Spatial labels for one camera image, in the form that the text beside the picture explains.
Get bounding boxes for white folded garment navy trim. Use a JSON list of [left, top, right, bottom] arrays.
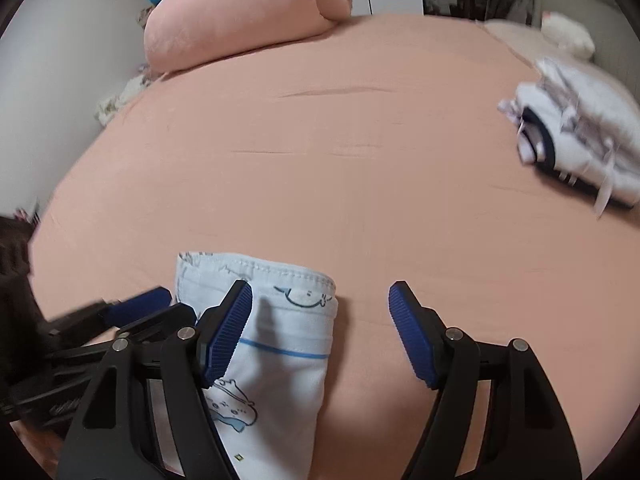
[[497, 82, 640, 222]]

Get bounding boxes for white plush toy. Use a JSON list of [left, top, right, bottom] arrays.
[[540, 9, 596, 59]]

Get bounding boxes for pile of pale clothes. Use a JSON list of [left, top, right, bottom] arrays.
[[94, 62, 167, 127]]

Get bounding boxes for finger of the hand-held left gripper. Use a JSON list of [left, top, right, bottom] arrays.
[[46, 286, 174, 337], [47, 304, 199, 361]]

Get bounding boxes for white shelf rack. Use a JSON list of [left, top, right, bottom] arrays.
[[134, 4, 162, 32]]

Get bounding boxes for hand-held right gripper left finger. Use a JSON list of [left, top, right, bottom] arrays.
[[57, 279, 254, 480]]

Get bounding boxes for light blue cartoon-print garment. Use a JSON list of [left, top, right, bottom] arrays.
[[173, 252, 337, 480]]

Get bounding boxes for rolled pink quilt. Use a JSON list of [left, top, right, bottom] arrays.
[[143, 0, 354, 75]]

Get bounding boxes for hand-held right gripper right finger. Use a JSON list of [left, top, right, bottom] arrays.
[[388, 280, 584, 480]]

